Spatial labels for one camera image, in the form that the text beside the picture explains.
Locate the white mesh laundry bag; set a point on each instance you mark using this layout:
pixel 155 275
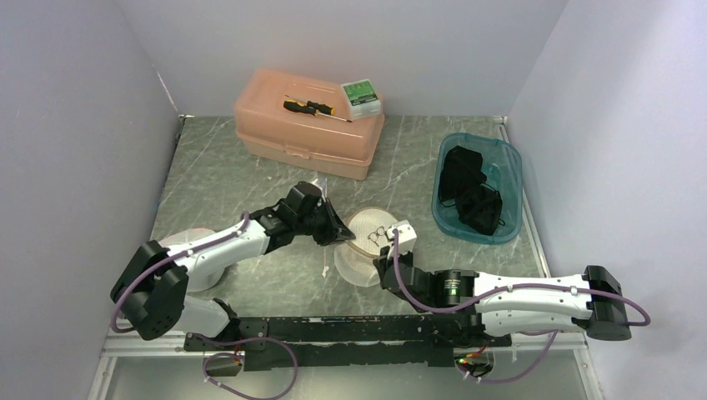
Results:
pixel 354 259

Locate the black yellow screwdriver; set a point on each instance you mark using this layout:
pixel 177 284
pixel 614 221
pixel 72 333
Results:
pixel 312 108

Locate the black cloth garment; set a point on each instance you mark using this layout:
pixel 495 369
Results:
pixel 463 186

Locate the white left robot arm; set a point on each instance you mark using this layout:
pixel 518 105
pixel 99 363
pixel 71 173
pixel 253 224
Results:
pixel 152 296

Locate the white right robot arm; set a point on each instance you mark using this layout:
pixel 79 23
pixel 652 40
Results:
pixel 591 302

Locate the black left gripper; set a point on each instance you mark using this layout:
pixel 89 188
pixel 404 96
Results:
pixel 333 224

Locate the pink plastic toolbox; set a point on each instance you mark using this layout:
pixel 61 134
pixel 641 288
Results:
pixel 319 143

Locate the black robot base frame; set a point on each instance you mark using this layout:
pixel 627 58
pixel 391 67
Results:
pixel 332 341

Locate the green white small box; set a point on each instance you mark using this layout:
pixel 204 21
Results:
pixel 361 99

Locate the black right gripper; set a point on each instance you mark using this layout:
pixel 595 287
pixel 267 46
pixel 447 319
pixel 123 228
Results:
pixel 382 262

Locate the clear round lidded container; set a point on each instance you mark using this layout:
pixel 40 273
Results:
pixel 200 278

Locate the teal plastic bin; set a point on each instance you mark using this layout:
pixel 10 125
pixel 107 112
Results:
pixel 503 167

